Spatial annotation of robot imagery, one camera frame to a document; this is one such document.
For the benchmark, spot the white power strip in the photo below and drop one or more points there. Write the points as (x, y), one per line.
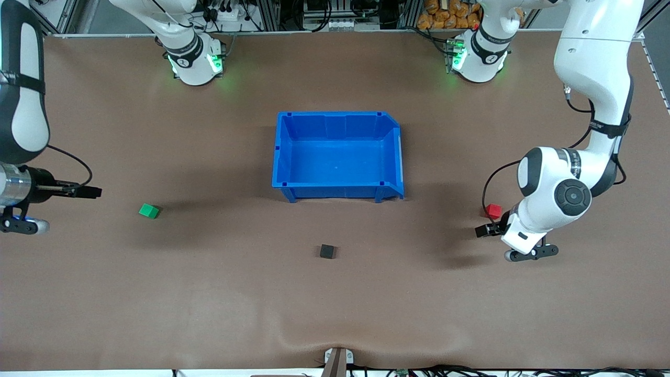
(230, 14)

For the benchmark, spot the orange snack bags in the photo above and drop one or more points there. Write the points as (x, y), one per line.
(445, 15)

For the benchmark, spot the small green cube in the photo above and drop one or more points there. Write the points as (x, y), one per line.
(149, 211)

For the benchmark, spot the metal table clamp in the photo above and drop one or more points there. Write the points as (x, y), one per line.
(335, 361)

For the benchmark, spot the small black cube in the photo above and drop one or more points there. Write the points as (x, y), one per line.
(327, 251)

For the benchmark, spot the small red cube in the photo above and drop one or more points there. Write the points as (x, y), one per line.
(492, 210)

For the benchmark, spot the aluminium frame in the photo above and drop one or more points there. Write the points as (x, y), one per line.
(267, 13)

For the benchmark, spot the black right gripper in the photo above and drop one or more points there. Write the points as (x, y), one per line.
(42, 191)

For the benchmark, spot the blue plastic storage bin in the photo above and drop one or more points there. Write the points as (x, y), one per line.
(335, 157)

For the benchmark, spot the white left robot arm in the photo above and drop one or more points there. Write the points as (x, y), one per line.
(596, 52)

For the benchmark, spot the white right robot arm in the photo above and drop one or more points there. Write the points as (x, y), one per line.
(23, 120)

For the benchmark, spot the brown table mat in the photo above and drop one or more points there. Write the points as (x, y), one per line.
(209, 293)

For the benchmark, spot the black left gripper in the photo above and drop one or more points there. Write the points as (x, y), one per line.
(495, 228)

